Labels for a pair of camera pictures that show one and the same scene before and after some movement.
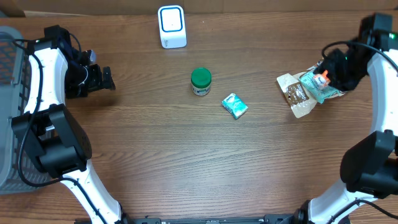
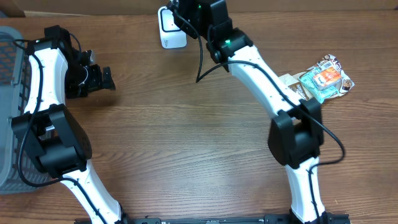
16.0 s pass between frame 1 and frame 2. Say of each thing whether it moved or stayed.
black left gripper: stayed
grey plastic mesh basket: stayed
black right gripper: moved
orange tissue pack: stayed
